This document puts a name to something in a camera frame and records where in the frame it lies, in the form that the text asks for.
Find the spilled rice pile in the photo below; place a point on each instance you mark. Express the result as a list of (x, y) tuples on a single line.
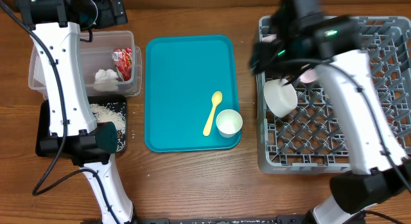
[(115, 112)]

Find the grey dishwasher rack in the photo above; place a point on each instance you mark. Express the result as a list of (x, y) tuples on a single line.
[(309, 139)]

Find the large white plate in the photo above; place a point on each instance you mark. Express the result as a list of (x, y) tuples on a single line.
[(308, 76)]

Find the clear plastic bin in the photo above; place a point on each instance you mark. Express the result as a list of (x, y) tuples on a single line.
[(98, 55)]

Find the white cup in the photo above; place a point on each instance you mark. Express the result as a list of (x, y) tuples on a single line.
[(229, 122)]

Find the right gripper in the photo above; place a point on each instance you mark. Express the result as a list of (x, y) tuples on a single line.
[(261, 63)]

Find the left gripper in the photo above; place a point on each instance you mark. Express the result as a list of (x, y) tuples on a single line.
[(109, 18)]

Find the yellow plastic spoon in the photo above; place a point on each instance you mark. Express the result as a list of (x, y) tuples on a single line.
[(215, 100)]

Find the pink bowl with rice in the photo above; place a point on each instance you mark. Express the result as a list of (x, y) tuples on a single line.
[(269, 38)]

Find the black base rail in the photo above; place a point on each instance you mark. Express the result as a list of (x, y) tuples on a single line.
[(283, 219)]

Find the teal serving tray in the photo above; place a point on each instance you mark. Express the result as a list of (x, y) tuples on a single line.
[(181, 75)]

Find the red snack wrapper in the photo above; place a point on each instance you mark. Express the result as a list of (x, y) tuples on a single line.
[(123, 61)]

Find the white napkin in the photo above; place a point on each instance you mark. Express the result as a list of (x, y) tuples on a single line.
[(106, 80)]

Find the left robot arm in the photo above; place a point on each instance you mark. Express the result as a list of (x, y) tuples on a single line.
[(55, 26)]

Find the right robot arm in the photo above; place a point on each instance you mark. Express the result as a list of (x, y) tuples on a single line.
[(307, 39)]

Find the white bowl with food scraps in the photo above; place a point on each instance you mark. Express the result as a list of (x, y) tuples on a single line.
[(280, 97)]

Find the black tray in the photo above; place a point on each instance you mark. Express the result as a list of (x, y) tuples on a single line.
[(43, 126)]

